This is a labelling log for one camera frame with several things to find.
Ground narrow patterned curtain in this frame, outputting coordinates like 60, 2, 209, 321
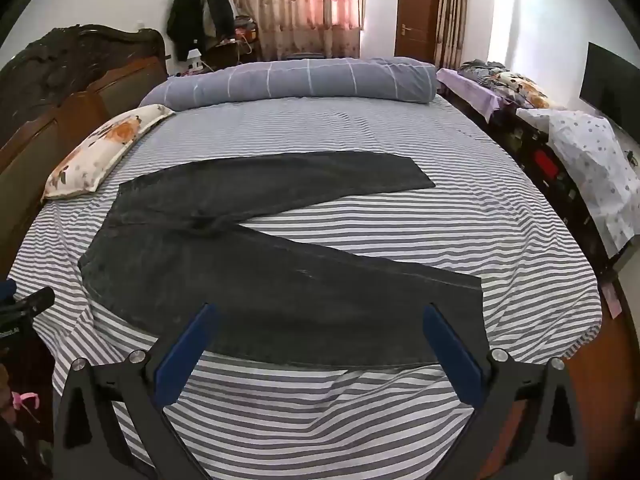
437, 0, 469, 69

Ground rolled grey checked quilt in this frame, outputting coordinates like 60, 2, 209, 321
138, 57, 438, 111

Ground dark wooden side table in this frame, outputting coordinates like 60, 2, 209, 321
205, 15, 262, 70

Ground floral pillow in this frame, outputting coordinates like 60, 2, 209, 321
41, 104, 177, 202

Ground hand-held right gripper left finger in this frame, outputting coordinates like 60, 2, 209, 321
52, 302, 221, 480

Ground grey jacket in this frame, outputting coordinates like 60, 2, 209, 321
200, 0, 237, 42

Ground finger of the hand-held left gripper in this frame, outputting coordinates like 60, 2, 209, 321
0, 287, 56, 322

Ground white polka dot cloth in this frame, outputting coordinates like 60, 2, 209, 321
517, 107, 640, 257

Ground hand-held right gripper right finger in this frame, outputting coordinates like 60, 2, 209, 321
422, 302, 586, 480

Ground brown wooden door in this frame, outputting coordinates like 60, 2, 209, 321
394, 0, 441, 59

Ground dark grey denim pants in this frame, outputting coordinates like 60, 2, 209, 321
78, 150, 490, 368

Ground patterned pink window curtain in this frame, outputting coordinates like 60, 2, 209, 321
222, 0, 364, 60

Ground black jacket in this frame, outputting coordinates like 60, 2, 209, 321
166, 0, 207, 62

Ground carved wooden headboard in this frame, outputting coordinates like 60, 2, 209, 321
0, 23, 169, 273

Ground lavender cloth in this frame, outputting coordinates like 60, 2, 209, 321
436, 67, 502, 117

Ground black flat screen television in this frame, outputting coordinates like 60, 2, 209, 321
579, 42, 640, 134

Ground dark low cabinet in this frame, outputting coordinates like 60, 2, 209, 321
487, 107, 623, 273

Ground pink ribbon bow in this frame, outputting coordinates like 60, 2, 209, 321
12, 390, 44, 412

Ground floral folded blanket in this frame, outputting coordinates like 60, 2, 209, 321
459, 60, 557, 111

